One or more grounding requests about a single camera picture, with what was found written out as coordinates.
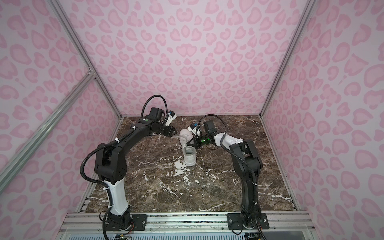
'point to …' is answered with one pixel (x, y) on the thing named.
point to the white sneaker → (189, 151)
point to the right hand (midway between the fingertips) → (190, 142)
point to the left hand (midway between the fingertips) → (174, 128)
